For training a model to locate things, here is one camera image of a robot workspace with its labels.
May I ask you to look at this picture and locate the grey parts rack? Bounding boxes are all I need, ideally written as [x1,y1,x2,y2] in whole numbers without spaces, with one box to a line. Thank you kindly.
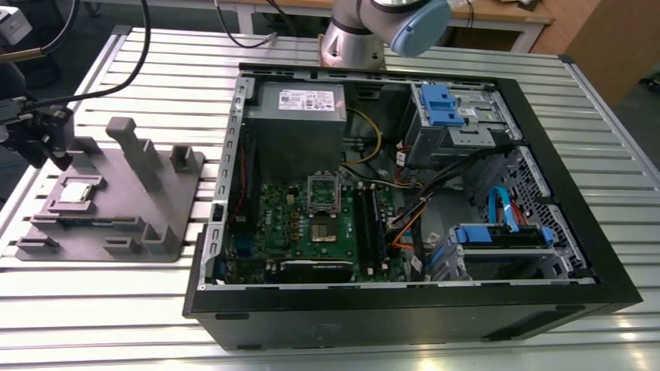
[15,115,207,264]

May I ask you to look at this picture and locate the blue flat disk wire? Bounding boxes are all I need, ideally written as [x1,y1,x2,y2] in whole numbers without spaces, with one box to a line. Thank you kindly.
[486,185,523,234]

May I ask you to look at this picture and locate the CPU socket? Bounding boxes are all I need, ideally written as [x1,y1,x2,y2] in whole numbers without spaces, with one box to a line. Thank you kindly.
[307,212,343,245]

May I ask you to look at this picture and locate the wooden cabinet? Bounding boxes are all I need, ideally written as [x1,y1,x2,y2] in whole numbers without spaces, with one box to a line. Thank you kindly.
[565,0,660,107]

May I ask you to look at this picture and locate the silver drive cage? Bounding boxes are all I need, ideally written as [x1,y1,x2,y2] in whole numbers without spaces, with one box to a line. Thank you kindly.
[406,81,523,165]

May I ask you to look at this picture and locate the orange red wire bundle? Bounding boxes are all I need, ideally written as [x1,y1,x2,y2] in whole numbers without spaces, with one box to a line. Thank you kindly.
[390,169,431,254]

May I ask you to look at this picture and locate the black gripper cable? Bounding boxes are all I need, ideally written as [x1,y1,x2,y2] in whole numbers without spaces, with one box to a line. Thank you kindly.
[23,0,153,109]

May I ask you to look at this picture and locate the hard disk in blue carrier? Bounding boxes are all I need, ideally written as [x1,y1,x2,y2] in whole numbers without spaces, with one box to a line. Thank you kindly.
[447,225,558,251]

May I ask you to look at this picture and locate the white table frame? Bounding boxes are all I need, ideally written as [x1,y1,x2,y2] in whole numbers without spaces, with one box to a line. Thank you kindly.
[82,0,331,38]

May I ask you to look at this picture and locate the black cable bundle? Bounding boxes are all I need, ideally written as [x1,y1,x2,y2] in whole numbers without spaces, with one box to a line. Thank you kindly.
[405,148,490,279]

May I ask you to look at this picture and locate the silver power supply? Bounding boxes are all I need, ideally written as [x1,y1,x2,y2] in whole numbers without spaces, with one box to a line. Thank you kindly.
[243,80,351,182]

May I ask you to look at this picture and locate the RAM slot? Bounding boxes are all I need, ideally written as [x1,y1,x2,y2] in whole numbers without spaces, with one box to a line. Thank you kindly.
[371,184,385,274]
[362,184,377,274]
[355,184,370,274]

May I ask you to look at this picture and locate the blue plastic drive bracket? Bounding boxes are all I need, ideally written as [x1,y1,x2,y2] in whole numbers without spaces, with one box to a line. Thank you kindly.
[421,83,467,128]

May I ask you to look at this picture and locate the wooden desk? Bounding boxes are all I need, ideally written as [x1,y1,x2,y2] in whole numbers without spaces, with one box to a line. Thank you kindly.
[446,0,558,55]

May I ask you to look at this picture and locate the yellow wire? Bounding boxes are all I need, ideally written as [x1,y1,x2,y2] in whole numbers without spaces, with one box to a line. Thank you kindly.
[341,107,385,168]

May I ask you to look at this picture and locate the silver CPU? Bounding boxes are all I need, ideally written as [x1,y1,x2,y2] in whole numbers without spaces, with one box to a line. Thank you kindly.
[58,180,98,204]

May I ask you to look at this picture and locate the RAM stick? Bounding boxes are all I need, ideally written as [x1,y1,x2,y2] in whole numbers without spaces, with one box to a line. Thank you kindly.
[57,217,139,230]

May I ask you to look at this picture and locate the metal socket cover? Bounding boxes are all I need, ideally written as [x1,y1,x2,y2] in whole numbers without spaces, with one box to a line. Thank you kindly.
[307,171,343,214]

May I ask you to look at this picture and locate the graphics card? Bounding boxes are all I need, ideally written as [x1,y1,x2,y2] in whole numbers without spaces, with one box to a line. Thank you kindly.
[281,258,358,284]

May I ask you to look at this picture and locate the green motherboard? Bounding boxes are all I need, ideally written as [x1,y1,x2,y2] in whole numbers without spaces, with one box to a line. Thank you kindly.
[225,180,413,286]

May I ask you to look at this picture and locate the black PC case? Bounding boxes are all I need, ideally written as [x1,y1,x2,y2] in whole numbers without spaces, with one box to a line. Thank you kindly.
[183,61,645,352]

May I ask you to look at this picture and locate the silver disk bay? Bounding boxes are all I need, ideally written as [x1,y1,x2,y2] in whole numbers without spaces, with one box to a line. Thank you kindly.
[426,226,582,282]

